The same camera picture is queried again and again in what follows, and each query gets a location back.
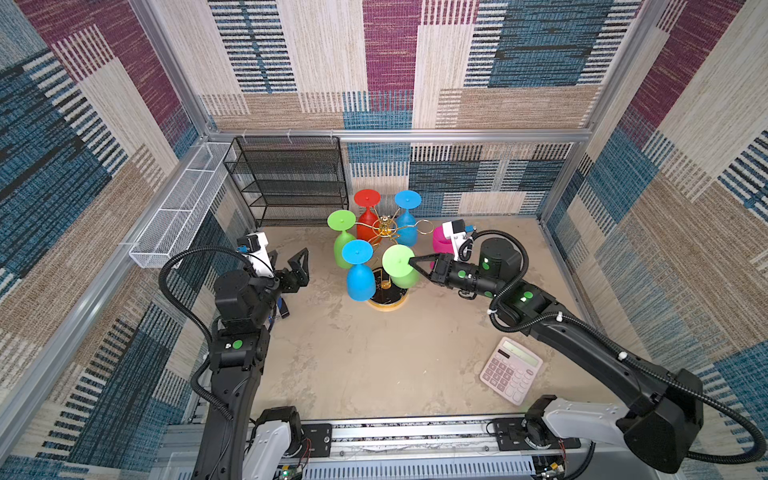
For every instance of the front blue plastic wine glass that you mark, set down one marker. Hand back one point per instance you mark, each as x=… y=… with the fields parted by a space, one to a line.
x=360 y=281

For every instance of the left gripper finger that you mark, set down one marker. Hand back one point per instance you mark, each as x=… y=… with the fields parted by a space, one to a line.
x=299 y=267
x=290 y=281

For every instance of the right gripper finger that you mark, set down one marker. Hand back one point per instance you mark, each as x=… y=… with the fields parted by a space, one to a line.
x=430 y=258
x=425 y=269

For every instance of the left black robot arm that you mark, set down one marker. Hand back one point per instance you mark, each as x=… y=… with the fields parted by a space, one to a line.
x=233 y=445

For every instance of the back blue plastic wine glass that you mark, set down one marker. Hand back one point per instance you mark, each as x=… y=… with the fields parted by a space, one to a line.
x=406 y=231

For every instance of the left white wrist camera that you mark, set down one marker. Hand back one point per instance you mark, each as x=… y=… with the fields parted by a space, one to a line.
x=254 y=247

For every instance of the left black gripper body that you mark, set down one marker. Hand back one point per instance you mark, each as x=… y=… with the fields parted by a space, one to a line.
x=278 y=277

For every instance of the black mesh shelf rack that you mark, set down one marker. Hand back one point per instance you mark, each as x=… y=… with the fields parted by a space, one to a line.
x=289 y=181

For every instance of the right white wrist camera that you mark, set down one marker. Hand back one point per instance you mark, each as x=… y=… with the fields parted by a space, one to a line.
x=461 y=237

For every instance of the green plastic wine glass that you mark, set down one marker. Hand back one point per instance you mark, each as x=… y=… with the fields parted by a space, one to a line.
x=342 y=221
x=395 y=262

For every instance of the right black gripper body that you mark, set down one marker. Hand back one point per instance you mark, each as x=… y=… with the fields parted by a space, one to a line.
x=459 y=275

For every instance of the magenta plastic wine glass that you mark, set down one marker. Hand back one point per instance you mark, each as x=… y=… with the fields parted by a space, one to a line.
x=442 y=240

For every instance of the red plastic wine glass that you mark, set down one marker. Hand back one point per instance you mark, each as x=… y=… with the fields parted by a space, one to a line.
x=367 y=199

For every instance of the gold wire wine glass rack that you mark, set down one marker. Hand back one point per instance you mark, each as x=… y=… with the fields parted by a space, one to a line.
x=392 y=237

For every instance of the white wire mesh basket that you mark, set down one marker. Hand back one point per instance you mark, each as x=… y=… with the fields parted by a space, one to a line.
x=174 y=225

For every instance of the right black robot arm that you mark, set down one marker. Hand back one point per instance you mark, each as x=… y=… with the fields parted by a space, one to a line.
x=664 y=410

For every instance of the pink calculator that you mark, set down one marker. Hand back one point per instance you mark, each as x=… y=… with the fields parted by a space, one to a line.
x=511 y=370

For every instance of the blue plastic wine glass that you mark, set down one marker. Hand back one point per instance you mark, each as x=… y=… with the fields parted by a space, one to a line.
x=406 y=231
x=360 y=281

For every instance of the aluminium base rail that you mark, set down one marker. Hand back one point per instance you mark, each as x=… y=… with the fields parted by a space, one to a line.
x=448 y=447

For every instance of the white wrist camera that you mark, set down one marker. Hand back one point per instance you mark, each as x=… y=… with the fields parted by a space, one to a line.
x=461 y=237
x=254 y=247

